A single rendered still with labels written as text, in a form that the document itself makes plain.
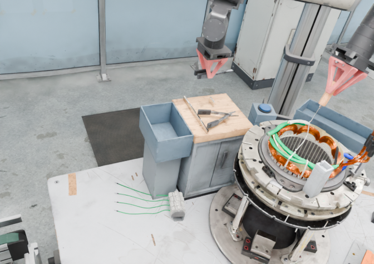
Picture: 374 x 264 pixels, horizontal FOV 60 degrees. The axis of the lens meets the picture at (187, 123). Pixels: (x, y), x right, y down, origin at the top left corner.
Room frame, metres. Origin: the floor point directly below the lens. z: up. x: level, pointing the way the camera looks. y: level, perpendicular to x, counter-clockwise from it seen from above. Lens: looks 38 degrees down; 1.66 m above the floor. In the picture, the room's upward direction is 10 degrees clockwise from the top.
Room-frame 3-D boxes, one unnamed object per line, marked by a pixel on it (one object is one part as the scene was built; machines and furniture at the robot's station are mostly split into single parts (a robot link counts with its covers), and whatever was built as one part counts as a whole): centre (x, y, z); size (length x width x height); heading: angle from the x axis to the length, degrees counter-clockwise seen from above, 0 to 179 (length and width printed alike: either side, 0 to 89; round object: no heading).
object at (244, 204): (0.61, -0.20, 0.91); 0.02 x 0.02 x 0.21
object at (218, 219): (0.66, -0.31, 0.80); 0.39 x 0.39 x 0.01
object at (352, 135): (0.91, -0.49, 0.92); 0.25 x 0.11 x 0.28; 55
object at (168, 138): (0.76, 0.06, 0.92); 0.17 x 0.11 x 0.28; 29
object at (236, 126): (0.83, -0.07, 1.05); 0.20 x 0.19 x 0.02; 119
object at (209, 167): (0.83, -0.07, 0.91); 0.19 x 0.19 x 0.26; 29
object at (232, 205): (0.69, -0.20, 0.83); 0.05 x 0.04 x 0.02; 151
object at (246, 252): (0.55, -0.26, 0.81); 0.08 x 0.05 x 0.02; 75
